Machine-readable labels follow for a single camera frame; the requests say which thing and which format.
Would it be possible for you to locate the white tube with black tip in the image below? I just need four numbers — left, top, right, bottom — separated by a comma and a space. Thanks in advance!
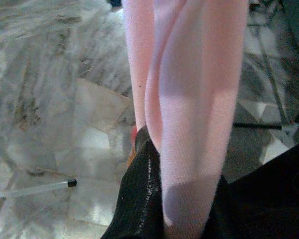
0, 178, 78, 199

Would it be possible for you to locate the pink child dress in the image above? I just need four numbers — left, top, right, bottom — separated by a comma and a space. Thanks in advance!
122, 0, 249, 235

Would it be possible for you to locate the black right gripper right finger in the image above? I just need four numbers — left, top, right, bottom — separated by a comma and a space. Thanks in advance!
204, 139, 299, 239

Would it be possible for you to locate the black metal drying rack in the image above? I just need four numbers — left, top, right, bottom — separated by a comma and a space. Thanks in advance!
233, 0, 299, 136

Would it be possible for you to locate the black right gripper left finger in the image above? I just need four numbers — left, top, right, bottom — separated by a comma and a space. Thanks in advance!
100, 125, 165, 239

